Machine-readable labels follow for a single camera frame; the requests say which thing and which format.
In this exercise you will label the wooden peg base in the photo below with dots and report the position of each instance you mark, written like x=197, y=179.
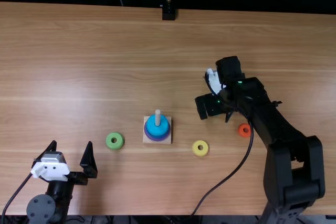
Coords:
x=157, y=117

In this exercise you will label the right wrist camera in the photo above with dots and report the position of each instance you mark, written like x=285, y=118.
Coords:
x=213, y=80

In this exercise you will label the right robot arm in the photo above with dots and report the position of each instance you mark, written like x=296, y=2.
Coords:
x=275, y=129

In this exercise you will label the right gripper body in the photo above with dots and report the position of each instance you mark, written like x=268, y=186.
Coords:
x=207, y=107

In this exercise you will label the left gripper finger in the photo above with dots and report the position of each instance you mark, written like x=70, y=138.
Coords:
x=89, y=161
x=51, y=148

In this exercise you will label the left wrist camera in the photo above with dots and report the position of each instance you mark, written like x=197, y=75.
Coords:
x=50, y=170

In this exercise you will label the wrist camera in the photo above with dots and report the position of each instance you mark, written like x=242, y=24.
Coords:
x=50, y=170
x=213, y=80

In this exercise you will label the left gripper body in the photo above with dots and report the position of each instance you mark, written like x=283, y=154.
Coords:
x=78, y=178

